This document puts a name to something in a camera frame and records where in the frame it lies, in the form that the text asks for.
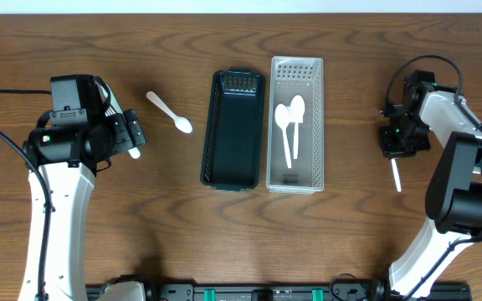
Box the white spoon crossing sideways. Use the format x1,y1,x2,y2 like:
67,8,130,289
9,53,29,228
290,95,305,160

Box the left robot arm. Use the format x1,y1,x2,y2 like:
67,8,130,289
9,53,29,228
18,109,146,300

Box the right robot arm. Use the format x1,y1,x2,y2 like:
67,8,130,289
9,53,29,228
370,79,482,300

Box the white plastic fork upper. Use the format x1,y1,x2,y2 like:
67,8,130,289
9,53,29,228
97,84,123,116

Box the white plastic fork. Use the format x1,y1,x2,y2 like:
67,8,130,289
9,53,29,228
128,147,141,159
97,84,123,116

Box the white plastic fork middle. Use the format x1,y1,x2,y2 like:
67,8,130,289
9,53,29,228
128,147,141,159

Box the white plastic spoon left side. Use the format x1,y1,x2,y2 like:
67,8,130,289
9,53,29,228
146,91,193,134

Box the black plastic basket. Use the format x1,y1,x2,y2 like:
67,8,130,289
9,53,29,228
200,68,265,191

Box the clear plastic basket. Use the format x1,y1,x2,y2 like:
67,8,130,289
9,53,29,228
266,56,325,195

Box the right black cable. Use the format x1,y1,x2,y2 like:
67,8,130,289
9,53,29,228
382,54,482,246

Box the black cable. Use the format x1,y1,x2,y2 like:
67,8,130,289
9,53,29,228
382,54,482,246
0,87,56,301

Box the left black cable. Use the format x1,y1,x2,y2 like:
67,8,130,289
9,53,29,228
0,87,56,301

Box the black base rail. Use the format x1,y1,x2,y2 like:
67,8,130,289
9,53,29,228
85,283,472,301

